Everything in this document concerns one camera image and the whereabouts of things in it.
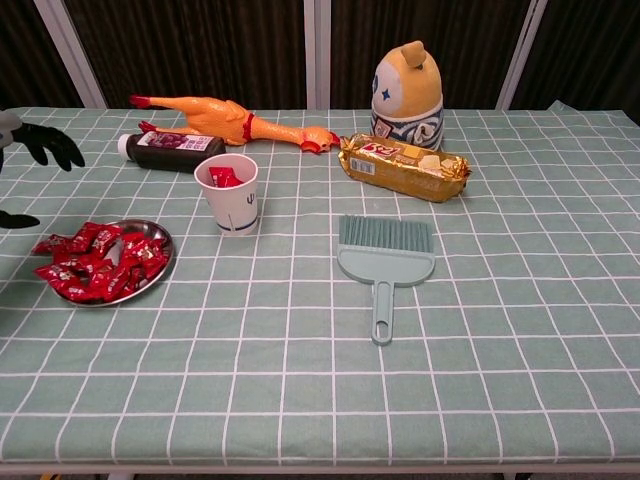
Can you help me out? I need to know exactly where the yellow plush hamster toy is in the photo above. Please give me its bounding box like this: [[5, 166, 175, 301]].
[[369, 39, 445, 152]]

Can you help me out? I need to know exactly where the gold biscuit package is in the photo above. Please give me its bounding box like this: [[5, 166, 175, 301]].
[[338, 132, 473, 204]]

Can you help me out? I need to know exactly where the white paper cup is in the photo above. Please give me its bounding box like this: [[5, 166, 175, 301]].
[[193, 153, 260, 238]]

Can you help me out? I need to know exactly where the dark juice bottle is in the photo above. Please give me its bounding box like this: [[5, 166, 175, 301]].
[[117, 130, 227, 175]]

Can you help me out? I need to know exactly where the orange rubber chicken toy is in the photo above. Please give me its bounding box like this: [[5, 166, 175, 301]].
[[129, 94, 342, 156]]

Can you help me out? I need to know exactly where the pile of red candies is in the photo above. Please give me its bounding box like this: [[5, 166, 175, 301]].
[[32, 222, 169, 305]]

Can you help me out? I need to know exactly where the green checked tablecloth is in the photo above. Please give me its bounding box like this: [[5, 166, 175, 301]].
[[0, 99, 640, 469]]

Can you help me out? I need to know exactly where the green hand brush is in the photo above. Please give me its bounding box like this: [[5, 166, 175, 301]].
[[337, 214, 436, 346]]

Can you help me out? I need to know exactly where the round metal plate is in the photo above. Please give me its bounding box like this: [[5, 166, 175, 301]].
[[49, 218, 175, 307]]

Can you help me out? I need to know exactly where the dark brown partition panel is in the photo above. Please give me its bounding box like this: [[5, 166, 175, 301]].
[[0, 0, 84, 112], [329, 0, 531, 110], [509, 0, 640, 124], [64, 0, 307, 110]]

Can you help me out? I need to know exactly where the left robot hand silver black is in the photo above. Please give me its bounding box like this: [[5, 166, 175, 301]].
[[0, 109, 86, 230]]

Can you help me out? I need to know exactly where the white partition post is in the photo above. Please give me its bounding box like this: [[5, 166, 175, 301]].
[[32, 0, 109, 109], [494, 0, 549, 110], [303, 0, 332, 110]]

